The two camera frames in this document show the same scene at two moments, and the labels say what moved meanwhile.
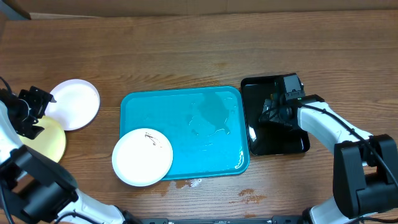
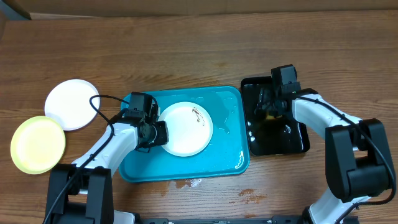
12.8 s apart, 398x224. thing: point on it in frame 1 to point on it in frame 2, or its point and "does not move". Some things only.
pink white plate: [78, 104] does not move
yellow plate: [51, 141] does not move
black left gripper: [40, 99] to [163, 137]
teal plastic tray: [204, 126] does not move
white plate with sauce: [142, 157] to [189, 127]
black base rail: [275, 219] does not move
